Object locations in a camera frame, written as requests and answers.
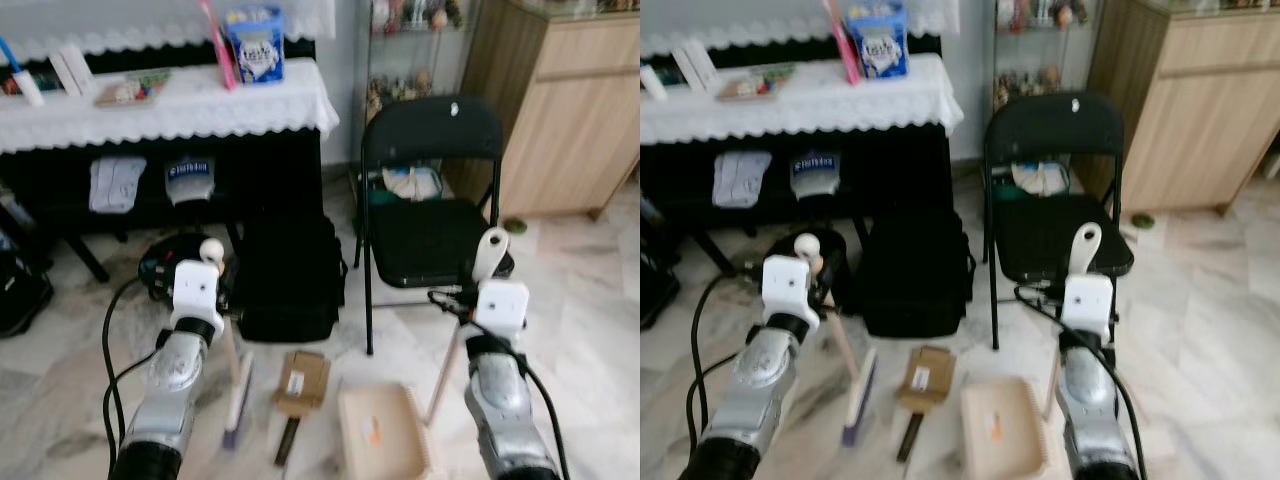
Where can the light wooden cabinet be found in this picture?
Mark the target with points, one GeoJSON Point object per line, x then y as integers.
{"type": "Point", "coordinates": [1200, 110]}
{"type": "Point", "coordinates": [570, 120]}

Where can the small brown cardboard box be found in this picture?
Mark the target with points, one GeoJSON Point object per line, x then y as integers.
{"type": "Point", "coordinates": [925, 378]}
{"type": "Point", "coordinates": [300, 380]}

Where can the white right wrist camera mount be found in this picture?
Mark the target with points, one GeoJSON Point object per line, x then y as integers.
{"type": "Point", "coordinates": [502, 308]}
{"type": "Point", "coordinates": [1087, 305]}

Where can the pink plastic stick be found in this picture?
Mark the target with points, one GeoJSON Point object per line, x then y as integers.
{"type": "Point", "coordinates": [222, 60]}
{"type": "Point", "coordinates": [848, 55]}

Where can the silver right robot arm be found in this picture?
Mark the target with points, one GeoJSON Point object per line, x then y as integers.
{"type": "Point", "coordinates": [1090, 410]}
{"type": "Point", "coordinates": [500, 400]}

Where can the flat colourful tray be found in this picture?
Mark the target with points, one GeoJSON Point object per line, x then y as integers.
{"type": "Point", "coordinates": [755, 88]}
{"type": "Point", "coordinates": [130, 92]}

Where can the blue printed tissue box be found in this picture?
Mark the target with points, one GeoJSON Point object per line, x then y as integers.
{"type": "Point", "coordinates": [255, 55]}
{"type": "Point", "coordinates": [880, 50]}

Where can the black backpack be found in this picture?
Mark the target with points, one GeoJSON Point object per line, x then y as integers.
{"type": "Point", "coordinates": [290, 280]}
{"type": "Point", "coordinates": [915, 275]}

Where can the white flat box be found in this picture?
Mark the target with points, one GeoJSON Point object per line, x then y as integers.
{"type": "Point", "coordinates": [697, 65]}
{"type": "Point", "coordinates": [72, 70]}

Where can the black table white lace cloth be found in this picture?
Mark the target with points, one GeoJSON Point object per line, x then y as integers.
{"type": "Point", "coordinates": [830, 100]}
{"type": "Point", "coordinates": [200, 110]}

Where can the white tube blue cap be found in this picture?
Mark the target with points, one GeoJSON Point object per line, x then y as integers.
{"type": "Point", "coordinates": [652, 82]}
{"type": "Point", "coordinates": [27, 88]}

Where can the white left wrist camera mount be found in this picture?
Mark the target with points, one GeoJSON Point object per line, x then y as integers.
{"type": "Point", "coordinates": [197, 290]}
{"type": "Point", "coordinates": [788, 285]}

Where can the black soft bag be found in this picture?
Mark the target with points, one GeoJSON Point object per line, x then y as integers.
{"type": "Point", "coordinates": [655, 290]}
{"type": "Point", "coordinates": [22, 290]}

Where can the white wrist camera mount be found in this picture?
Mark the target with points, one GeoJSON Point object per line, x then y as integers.
{"type": "Point", "coordinates": [788, 285]}
{"type": "Point", "coordinates": [1087, 305]}
{"type": "Point", "coordinates": [197, 290]}
{"type": "Point", "coordinates": [502, 308]}

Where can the glass display shelf with figurines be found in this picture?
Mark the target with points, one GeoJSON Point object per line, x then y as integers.
{"type": "Point", "coordinates": [400, 90]}
{"type": "Point", "coordinates": [1020, 85]}

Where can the small green floor object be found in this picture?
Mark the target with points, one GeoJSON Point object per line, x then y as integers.
{"type": "Point", "coordinates": [1142, 221]}
{"type": "Point", "coordinates": [515, 225]}

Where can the white crumpled bag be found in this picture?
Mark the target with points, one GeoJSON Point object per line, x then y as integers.
{"type": "Point", "coordinates": [412, 183]}
{"type": "Point", "coordinates": [1040, 180]}

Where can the black folding chair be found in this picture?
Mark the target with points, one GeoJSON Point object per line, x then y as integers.
{"type": "Point", "coordinates": [1050, 130]}
{"type": "Point", "coordinates": [430, 135]}

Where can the cream broom purple bristles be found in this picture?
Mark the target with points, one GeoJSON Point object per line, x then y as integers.
{"type": "Point", "coordinates": [240, 390]}
{"type": "Point", "coordinates": [860, 400]}

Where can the white bag blue print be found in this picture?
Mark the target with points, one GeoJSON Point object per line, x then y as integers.
{"type": "Point", "coordinates": [190, 180]}
{"type": "Point", "coordinates": [815, 175]}

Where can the plain white bag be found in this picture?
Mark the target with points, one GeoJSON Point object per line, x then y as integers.
{"type": "Point", "coordinates": [742, 180]}
{"type": "Point", "coordinates": [117, 185]}

